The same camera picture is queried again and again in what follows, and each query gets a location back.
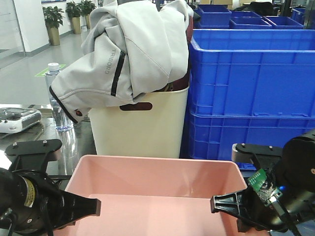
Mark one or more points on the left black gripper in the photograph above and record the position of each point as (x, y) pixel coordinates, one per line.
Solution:
(31, 202)

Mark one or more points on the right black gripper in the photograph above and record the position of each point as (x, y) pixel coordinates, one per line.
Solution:
(273, 200)

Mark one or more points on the pink plastic bin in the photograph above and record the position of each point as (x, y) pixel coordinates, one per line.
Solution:
(153, 196)

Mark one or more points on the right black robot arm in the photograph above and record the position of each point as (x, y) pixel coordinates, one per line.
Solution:
(299, 159)

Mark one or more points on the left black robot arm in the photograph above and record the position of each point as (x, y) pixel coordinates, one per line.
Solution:
(31, 202)

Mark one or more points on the blue bin background middle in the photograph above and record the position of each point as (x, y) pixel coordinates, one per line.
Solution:
(248, 20)

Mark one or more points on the blue bin background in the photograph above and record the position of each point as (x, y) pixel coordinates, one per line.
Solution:
(248, 20)
(213, 17)
(283, 23)

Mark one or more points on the blue bin background right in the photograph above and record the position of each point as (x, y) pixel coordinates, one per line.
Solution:
(283, 23)

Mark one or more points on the blue bin background left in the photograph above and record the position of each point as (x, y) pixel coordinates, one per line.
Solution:
(213, 17)

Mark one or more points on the large blue crate lower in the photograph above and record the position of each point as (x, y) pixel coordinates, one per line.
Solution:
(212, 137)

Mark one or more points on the large blue crate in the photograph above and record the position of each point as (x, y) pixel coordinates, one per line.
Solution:
(212, 137)
(253, 72)

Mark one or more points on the clear water bottle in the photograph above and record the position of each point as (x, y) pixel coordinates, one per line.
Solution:
(61, 120)

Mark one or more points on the cream plastic basket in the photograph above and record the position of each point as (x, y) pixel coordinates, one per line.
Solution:
(153, 130)

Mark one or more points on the white remote controller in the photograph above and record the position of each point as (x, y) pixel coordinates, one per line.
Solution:
(15, 120)

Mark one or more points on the large blue crate upper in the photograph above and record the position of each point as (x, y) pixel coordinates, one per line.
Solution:
(253, 72)

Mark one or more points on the grey jacket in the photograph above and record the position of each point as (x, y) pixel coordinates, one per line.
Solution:
(132, 49)

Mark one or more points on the potted plant left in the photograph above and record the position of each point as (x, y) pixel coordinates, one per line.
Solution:
(53, 20)

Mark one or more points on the potted plant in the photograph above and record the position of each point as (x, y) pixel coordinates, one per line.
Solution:
(53, 20)
(74, 12)

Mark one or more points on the potted plant middle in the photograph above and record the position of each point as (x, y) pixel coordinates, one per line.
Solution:
(74, 12)

